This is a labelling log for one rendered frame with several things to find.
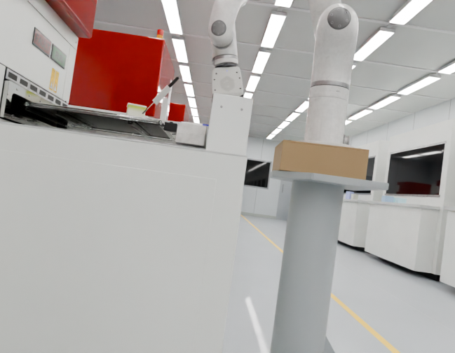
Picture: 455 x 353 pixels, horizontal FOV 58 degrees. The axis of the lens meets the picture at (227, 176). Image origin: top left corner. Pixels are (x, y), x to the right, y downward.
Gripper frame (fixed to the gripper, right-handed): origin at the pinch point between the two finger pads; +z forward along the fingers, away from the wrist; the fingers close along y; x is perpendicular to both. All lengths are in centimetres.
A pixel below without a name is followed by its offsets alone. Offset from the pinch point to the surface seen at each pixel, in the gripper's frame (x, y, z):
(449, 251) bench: 294, 238, 109
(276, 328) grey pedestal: -10, 9, 68
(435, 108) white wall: 570, 394, -88
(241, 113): -40.0, 0.8, 7.3
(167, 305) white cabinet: -46, -19, 48
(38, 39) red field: -15, -54, -23
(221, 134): -40.0, -4.2, 12.0
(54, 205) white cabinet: -46, -41, 25
